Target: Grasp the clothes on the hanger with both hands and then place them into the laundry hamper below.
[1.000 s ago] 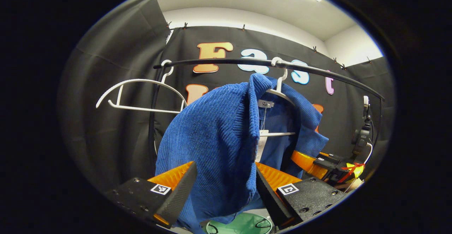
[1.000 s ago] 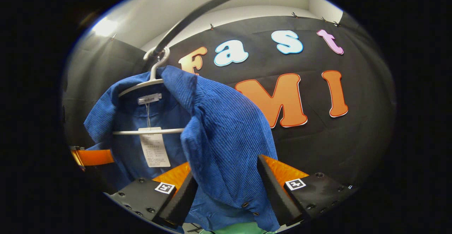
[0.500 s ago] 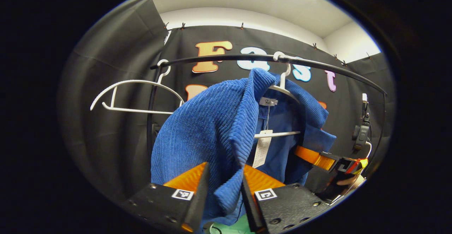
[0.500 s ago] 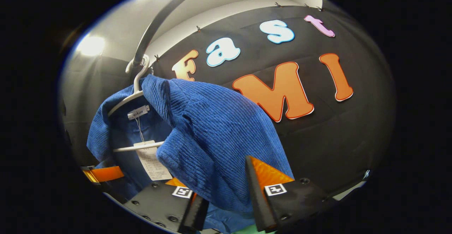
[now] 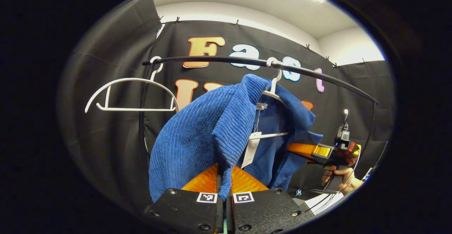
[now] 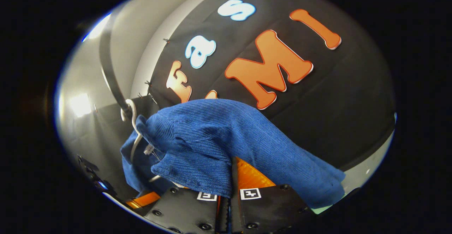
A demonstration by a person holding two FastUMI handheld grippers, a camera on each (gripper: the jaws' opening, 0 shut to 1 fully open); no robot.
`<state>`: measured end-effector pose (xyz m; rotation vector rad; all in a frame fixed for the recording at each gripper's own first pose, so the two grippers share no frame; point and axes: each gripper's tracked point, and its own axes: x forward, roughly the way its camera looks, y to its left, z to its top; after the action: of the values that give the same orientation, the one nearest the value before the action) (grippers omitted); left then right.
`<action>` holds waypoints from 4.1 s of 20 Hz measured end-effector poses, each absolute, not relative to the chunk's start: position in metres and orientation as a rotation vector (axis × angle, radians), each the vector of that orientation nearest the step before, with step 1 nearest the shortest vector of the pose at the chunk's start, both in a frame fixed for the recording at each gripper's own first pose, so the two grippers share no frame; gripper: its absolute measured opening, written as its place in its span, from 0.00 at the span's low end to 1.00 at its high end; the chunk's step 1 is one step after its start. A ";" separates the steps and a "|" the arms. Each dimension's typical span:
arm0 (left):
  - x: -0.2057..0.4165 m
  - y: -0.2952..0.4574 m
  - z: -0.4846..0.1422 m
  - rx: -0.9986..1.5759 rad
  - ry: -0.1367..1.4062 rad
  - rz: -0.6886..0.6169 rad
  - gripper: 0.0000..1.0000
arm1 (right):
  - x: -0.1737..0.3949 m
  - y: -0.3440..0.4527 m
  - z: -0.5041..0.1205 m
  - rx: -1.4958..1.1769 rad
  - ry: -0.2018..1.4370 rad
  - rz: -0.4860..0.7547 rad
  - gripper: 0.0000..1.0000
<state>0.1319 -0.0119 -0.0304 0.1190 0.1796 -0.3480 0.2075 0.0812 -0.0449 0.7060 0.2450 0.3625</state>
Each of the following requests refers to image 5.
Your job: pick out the row of small backdrop clips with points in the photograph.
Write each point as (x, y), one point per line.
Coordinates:
(237, 23)

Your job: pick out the white sheet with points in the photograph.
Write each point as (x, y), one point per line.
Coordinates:
(321, 204)

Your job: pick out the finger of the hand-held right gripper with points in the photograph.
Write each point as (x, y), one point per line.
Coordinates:
(307, 150)

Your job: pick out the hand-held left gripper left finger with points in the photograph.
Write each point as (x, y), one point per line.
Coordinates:
(183, 209)

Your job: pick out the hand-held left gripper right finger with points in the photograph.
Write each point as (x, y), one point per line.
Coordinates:
(265, 209)

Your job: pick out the black clothes rack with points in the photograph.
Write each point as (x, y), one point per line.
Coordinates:
(212, 59)

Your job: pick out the white plastic hanger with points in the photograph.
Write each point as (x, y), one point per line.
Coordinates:
(141, 109)
(276, 82)

